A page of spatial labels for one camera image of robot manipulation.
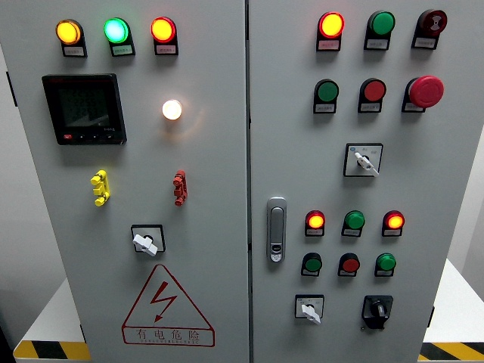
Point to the black knob turn switch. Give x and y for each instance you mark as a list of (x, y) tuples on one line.
[(378, 309)]

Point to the pale grey cabinet door with display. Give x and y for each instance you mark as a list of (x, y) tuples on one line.
[(211, 170)]

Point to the silver door lock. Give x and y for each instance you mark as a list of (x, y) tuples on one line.
[(277, 230)]

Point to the small red indicator lamp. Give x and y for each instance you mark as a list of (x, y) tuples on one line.
[(315, 220), (394, 220)]

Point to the small label plate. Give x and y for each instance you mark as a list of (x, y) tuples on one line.
[(391, 233), (383, 273), (346, 273), (314, 233), (309, 273), (350, 233)]

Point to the white glowing lamp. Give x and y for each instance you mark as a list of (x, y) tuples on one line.
[(172, 110)]

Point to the small flat green push button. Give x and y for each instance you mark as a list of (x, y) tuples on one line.
[(313, 264)]

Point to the label plate under green button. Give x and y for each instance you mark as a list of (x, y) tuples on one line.
[(325, 108)]

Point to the small green domed lamp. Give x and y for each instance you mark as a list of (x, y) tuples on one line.
[(386, 262), (355, 220)]

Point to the large flat green push button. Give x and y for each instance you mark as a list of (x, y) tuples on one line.
[(327, 91)]

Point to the small flat red push button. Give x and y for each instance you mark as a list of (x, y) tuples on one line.
[(350, 264)]

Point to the label plate under red button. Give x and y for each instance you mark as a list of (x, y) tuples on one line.
[(370, 107)]

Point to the label plate under red lamp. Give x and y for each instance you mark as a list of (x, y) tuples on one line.
[(166, 49)]

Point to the large flat red push button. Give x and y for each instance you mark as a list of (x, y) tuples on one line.
[(374, 90)]

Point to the label plate under red-rimmed lamp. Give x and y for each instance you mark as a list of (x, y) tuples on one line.
[(328, 45)]

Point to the red warning triangle sign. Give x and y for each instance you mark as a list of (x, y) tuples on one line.
[(168, 334)]

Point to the large red indicator lamp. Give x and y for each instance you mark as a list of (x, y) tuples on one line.
[(163, 30)]

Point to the black digital display meter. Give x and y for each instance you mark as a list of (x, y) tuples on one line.
[(84, 109)]

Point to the pale grey cabinet door with lock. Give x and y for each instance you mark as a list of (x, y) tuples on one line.
[(416, 170)]

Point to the label plate under lit green lamp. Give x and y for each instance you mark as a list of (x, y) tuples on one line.
[(122, 50)]

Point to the large red-rimmed yellow lamp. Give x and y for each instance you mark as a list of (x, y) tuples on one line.
[(331, 25)]

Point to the label plate under stop button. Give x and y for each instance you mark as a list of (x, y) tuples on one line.
[(413, 107)]

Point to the label plate under green domed lamp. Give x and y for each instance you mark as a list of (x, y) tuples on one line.
[(376, 44)]

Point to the large lit green indicator lamp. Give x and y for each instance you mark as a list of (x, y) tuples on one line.
[(115, 30)]

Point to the large red stop button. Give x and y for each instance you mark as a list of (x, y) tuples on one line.
[(427, 91)]

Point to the large green domed lamp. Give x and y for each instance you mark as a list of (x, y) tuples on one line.
[(382, 23)]

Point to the label plate under yellow lamp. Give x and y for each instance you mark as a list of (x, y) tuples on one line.
[(74, 51)]

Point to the black door hinge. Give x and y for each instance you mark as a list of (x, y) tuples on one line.
[(431, 317), (82, 333), (11, 89)]

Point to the label plate under buzzer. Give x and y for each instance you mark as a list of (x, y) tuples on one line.
[(424, 43)]

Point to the large yellow indicator lamp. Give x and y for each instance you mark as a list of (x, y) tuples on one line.
[(68, 32)]

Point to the dark red buzzer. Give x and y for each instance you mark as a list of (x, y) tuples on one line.
[(433, 21)]

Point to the black yellow striped tape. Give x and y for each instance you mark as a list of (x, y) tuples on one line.
[(453, 351), (49, 351)]

